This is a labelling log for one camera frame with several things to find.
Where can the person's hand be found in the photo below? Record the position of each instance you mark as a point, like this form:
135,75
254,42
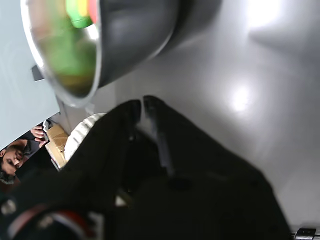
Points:
38,133

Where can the red toy chilli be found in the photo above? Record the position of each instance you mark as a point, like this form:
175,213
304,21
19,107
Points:
93,10

